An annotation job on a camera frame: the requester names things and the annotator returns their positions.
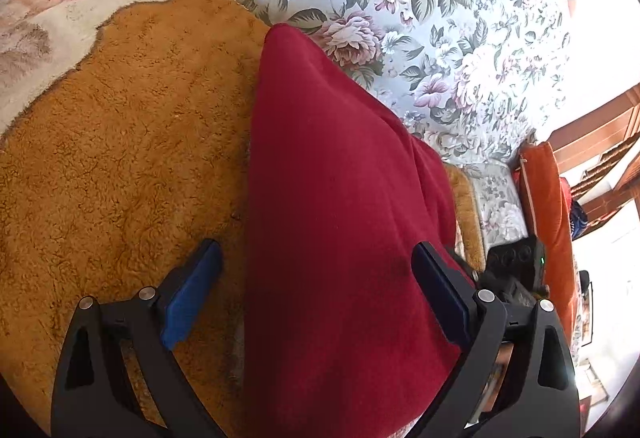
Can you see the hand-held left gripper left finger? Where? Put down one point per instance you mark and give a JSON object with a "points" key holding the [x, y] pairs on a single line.
{"points": [[192, 293]]}

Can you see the dark red knit garment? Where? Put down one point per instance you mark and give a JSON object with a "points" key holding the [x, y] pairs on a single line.
{"points": [[340, 218]]}

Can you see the orange cushion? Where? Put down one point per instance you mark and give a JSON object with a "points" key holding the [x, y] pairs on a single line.
{"points": [[547, 218]]}

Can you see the brown floral plush blanket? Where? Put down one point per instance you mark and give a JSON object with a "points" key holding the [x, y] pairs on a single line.
{"points": [[125, 142]]}

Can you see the wooden furniture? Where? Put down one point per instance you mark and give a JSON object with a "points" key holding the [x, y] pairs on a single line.
{"points": [[600, 137]]}

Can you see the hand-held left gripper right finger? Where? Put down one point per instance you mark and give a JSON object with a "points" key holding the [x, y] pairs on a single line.
{"points": [[442, 293]]}

